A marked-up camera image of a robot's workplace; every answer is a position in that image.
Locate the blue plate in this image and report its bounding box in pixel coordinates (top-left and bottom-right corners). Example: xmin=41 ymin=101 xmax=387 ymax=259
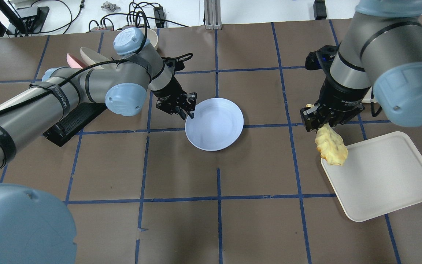
xmin=185 ymin=98 xmax=244 ymax=151

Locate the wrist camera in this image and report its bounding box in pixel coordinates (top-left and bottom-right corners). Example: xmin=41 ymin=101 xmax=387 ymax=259
xmin=304 ymin=45 xmax=339 ymax=71
xmin=161 ymin=52 xmax=194 ymax=74

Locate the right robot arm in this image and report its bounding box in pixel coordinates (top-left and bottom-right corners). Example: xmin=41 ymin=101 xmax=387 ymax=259
xmin=300 ymin=0 xmax=422 ymax=132

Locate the small metal clamp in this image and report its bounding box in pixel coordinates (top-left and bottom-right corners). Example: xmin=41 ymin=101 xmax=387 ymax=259
xmin=100 ymin=1 xmax=121 ymax=13

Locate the white rectangular tray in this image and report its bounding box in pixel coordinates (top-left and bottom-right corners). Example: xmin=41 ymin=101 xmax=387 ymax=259
xmin=320 ymin=131 xmax=422 ymax=222

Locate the cream plate in rack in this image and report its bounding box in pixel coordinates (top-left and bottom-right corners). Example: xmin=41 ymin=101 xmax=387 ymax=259
xmin=80 ymin=47 xmax=116 ymax=70

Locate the black power brick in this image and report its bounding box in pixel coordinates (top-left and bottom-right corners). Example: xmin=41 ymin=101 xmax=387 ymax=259
xmin=153 ymin=6 xmax=166 ymax=28

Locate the pink plate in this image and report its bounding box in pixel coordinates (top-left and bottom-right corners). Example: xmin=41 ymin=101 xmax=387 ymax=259
xmin=66 ymin=53 xmax=86 ymax=69

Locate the cream bowl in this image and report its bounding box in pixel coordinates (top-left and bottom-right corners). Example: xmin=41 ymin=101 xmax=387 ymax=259
xmin=141 ymin=28 xmax=159 ymax=50

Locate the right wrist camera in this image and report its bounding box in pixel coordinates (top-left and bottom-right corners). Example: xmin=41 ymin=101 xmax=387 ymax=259
xmin=304 ymin=45 xmax=339 ymax=71

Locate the aluminium frame post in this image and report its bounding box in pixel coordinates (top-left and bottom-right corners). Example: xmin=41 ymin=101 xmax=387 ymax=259
xmin=204 ymin=0 xmax=222 ymax=30

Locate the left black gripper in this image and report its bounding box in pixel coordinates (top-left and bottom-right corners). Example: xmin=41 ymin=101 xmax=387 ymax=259
xmin=151 ymin=75 xmax=197 ymax=120

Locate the black dish rack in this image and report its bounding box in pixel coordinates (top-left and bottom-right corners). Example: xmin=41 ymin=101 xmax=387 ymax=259
xmin=42 ymin=103 xmax=107 ymax=147

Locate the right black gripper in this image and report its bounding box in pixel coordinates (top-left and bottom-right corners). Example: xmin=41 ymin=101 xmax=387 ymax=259
xmin=300 ymin=75 xmax=371 ymax=132

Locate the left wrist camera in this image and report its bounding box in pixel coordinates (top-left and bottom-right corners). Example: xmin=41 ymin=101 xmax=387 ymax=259
xmin=161 ymin=52 xmax=194 ymax=74

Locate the black power adapter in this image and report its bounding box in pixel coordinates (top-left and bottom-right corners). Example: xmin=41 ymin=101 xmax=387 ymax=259
xmin=312 ymin=0 xmax=327 ymax=20

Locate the black monitor stand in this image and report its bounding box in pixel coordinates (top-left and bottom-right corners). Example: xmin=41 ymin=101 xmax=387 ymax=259
xmin=0 ymin=0 xmax=50 ymax=36

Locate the round cream plate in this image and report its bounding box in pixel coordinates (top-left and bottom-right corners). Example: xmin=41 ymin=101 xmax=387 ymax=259
xmin=361 ymin=87 xmax=377 ymax=104

